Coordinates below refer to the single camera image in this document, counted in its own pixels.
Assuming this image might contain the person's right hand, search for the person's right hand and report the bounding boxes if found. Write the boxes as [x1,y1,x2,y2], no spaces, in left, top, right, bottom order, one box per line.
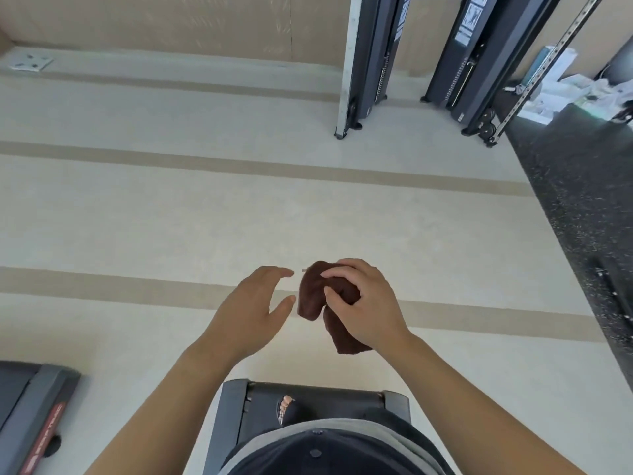
[321,257,414,352]

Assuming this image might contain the person's left hand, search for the person's left hand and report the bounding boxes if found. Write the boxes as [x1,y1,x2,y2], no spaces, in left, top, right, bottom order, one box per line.
[200,265,297,364]

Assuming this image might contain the dark brown cleaning cloth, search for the dark brown cleaning cloth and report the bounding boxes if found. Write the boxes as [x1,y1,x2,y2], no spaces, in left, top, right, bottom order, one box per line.
[297,261,375,356]

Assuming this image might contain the person's right forearm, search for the person's right forearm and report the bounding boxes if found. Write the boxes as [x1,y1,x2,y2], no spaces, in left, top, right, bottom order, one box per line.
[373,331,589,475]

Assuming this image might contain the person's left forearm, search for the person's left forearm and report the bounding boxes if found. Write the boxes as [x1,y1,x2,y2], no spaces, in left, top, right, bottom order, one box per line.
[84,338,238,475]

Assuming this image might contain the person's sandalled foot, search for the person's sandalled foot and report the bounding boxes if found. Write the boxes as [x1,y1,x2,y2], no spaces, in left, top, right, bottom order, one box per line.
[276,394,297,426]

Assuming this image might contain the black Star Trac treadmill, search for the black Star Trac treadmill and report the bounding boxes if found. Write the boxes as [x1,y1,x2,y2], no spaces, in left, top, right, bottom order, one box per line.
[202,378,412,475]

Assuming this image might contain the person's black trousers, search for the person's black trousers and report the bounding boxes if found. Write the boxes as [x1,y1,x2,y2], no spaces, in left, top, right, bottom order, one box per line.
[284,401,409,431]

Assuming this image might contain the neighbouring black treadmill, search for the neighbouring black treadmill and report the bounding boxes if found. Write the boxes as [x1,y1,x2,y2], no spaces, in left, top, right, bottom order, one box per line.
[0,360,82,475]

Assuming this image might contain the black weight stack column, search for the black weight stack column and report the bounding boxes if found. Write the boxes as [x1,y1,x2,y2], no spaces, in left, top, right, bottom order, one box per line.
[335,0,414,140]

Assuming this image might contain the pile of white bags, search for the pile of white bags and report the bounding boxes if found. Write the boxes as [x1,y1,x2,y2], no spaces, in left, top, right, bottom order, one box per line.
[514,44,633,127]

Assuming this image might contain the grey floor outlet plate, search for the grey floor outlet plate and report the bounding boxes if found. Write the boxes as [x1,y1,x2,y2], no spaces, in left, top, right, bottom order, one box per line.
[7,50,54,75]

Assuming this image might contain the black cable machine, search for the black cable machine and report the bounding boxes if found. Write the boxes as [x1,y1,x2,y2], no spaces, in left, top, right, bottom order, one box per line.
[421,0,564,139]

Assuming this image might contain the perforated metal rail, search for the perforated metal rail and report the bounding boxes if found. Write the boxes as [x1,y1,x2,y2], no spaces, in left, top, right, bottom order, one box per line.
[487,0,608,148]

